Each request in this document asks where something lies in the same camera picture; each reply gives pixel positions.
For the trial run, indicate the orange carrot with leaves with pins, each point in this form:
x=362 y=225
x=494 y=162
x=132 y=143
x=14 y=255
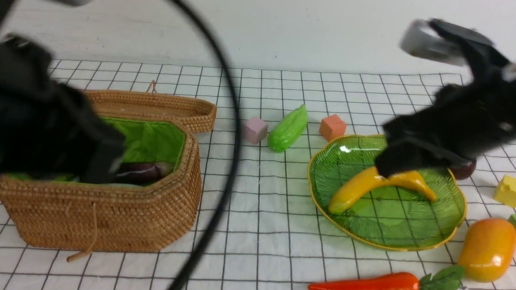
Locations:
x=446 y=279

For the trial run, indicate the green bitter gourd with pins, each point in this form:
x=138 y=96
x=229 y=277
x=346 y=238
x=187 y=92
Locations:
x=288 y=130

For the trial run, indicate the orange yellow mango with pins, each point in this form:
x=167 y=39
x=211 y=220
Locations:
x=488 y=250

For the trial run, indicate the woven rattan basket lid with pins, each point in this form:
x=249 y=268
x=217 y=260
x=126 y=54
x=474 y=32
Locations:
x=197 y=115

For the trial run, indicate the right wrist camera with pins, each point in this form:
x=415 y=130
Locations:
x=441 y=41

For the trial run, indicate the orange foam cube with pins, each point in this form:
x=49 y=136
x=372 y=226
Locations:
x=332 y=127

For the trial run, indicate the woven rattan basket green lining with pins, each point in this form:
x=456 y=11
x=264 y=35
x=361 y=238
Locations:
x=69 y=215

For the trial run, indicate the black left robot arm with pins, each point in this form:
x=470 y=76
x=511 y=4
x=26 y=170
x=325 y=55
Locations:
x=23 y=62

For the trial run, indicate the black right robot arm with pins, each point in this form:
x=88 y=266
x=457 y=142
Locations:
x=464 y=122

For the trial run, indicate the dark purple mangosteen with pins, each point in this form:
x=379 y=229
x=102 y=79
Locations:
x=464 y=171

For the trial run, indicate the green leaf glass plate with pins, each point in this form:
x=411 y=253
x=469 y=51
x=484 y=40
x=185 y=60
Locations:
x=390 y=218

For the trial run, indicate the yellow banana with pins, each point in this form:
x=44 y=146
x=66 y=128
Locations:
x=368 y=180

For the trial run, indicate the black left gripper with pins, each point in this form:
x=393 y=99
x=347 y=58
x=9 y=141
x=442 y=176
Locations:
x=57 y=132

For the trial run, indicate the purple eggplant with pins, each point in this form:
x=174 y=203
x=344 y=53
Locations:
x=142 y=173

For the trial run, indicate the yellow foam cube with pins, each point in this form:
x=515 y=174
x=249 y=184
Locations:
x=505 y=191

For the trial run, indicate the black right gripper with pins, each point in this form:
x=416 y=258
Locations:
x=463 y=123

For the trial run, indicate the pink foam cube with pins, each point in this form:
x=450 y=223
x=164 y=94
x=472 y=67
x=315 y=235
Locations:
x=255 y=130

